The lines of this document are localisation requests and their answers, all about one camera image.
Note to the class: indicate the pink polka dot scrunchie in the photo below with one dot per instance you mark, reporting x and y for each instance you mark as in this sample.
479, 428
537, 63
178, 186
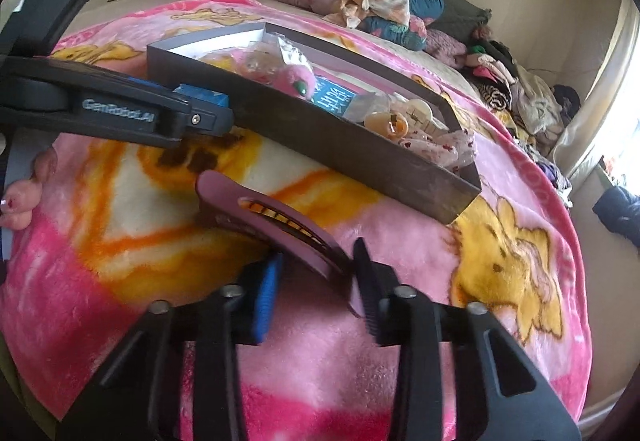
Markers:
425, 148
462, 146

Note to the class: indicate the white claw hair clip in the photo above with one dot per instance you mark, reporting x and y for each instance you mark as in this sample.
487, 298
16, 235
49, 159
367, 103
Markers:
415, 113

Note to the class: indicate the clear plastic packet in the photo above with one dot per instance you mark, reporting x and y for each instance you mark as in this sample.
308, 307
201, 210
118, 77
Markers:
290, 48

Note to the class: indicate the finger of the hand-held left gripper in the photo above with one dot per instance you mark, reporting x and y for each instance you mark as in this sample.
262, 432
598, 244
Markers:
125, 113
205, 96

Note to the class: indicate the mauve hair clip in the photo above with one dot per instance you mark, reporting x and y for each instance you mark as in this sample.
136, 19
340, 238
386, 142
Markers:
280, 221

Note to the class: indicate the cream curtain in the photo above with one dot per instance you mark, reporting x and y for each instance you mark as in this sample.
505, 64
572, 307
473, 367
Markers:
595, 86

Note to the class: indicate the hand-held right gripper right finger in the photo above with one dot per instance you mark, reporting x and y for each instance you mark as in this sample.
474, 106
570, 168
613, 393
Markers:
372, 313

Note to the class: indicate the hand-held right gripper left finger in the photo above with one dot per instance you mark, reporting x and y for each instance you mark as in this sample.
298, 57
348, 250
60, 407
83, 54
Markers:
267, 301

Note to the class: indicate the pile of mixed clothes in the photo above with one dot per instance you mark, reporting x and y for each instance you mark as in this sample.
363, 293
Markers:
520, 91

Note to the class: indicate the dark blue floral pillow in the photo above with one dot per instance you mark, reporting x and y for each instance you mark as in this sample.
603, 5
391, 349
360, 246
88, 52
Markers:
425, 3

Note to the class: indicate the pink printed blanket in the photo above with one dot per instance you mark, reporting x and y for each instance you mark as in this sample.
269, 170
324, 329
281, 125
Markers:
150, 201

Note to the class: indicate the pink fuzzy hair clip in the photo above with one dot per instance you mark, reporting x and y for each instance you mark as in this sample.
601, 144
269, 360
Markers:
295, 76

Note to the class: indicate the pink knitted cloth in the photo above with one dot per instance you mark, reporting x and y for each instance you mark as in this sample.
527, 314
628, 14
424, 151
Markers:
447, 46

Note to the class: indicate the dark shallow cardboard box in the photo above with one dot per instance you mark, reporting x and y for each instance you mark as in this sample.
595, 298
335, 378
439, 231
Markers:
350, 156

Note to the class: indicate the clear bag yellow hoop earrings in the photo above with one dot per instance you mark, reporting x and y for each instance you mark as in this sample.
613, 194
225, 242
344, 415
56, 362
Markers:
222, 62

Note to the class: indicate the person's left hand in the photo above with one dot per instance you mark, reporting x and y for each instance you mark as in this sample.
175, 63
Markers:
25, 193

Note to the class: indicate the dark clothes heap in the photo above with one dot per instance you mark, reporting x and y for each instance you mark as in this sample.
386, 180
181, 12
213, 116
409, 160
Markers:
617, 211

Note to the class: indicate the purple grey clothes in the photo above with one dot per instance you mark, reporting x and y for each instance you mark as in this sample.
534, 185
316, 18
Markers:
555, 176

